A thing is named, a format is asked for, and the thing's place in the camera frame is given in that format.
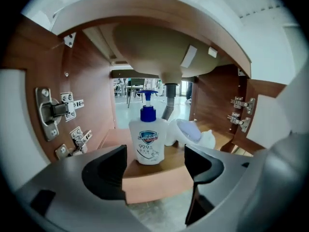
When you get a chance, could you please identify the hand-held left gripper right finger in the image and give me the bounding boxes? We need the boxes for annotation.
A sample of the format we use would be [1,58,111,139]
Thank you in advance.
[184,132,309,232]

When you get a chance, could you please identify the black metal chair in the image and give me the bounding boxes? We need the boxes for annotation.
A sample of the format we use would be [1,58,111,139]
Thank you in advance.
[126,77,146,109]

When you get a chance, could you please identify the blue-capped soap bottle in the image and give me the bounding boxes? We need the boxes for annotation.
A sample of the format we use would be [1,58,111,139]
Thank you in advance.
[128,89,168,166]

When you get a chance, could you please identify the wooden vanity cabinet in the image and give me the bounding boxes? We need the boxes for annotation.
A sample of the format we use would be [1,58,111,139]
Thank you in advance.
[56,0,253,205]

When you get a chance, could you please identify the white ceramic sink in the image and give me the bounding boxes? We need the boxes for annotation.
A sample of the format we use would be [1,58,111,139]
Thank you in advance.
[21,0,302,87]

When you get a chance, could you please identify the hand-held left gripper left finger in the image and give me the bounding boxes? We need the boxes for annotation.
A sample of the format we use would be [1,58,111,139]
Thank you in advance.
[14,144,155,232]

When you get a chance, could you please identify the metal cabinet hinge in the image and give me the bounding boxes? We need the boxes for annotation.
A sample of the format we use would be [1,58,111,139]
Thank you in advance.
[230,96,256,115]
[35,87,85,142]
[55,126,93,160]
[227,112,252,133]

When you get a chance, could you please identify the grey drain pipe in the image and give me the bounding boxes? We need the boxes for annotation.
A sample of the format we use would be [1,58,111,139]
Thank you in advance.
[161,82,180,121]

